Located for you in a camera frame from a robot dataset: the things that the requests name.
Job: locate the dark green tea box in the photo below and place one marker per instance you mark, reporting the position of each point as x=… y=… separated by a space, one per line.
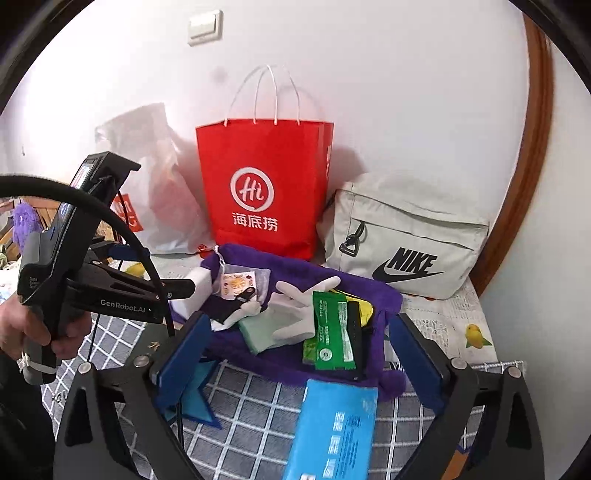
x=112 y=340

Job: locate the yellow mini duffel pouch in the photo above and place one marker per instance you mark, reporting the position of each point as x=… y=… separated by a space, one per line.
x=366 y=308

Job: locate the purple fluffy towel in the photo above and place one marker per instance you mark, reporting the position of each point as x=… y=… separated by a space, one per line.
x=282 y=366

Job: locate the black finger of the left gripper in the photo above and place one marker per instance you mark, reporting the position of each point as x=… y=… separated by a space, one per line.
x=176 y=289

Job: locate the wooden furniture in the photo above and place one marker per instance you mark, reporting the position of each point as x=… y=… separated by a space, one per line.
x=46 y=211

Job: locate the grey checked blanket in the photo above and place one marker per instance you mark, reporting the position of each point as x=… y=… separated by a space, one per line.
x=258 y=420

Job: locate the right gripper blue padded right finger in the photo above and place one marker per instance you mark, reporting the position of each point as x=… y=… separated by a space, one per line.
x=425 y=364

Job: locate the brown wooden door frame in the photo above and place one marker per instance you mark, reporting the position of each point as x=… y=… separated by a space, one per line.
x=530 y=160

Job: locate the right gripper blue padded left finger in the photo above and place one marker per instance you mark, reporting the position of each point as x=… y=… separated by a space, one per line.
x=176 y=359

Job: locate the white light switch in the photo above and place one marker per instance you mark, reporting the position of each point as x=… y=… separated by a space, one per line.
x=205 y=28

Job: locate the beige Nike bag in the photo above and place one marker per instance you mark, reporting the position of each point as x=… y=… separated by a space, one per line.
x=403 y=232

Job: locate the blue tissue pack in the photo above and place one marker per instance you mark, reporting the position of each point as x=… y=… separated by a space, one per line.
x=334 y=434

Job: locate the white fluffy towel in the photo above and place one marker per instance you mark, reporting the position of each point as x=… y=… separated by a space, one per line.
x=235 y=311

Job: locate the white glove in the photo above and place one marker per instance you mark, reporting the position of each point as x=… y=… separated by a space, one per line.
x=291 y=300

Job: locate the red paper shopping bag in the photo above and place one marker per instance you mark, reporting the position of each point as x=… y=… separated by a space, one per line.
x=266 y=182

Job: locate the mint green cloth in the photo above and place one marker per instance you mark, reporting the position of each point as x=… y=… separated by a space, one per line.
x=257 y=331

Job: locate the white lemon print sheet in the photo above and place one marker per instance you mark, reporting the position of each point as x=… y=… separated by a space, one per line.
x=457 y=324

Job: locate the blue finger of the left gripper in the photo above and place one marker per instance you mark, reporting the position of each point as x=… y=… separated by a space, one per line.
x=122 y=252

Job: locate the purple plush toy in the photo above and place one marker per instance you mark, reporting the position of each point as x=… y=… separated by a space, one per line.
x=25 y=222

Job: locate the person left hand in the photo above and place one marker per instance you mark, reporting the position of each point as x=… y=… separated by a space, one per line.
x=18 y=323

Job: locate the green leaf tissue pack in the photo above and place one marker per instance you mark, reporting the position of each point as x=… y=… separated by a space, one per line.
x=310 y=351

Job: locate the green wet wipe packet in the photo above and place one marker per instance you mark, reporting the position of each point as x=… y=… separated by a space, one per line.
x=334 y=348

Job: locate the white Miniso plastic bag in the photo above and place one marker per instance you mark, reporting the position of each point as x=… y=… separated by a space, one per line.
x=155 y=200

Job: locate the white sponge block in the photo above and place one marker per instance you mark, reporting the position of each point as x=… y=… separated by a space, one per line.
x=184 y=307

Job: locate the person left forearm dark sleeve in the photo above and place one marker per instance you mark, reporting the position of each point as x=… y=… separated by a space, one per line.
x=27 y=439

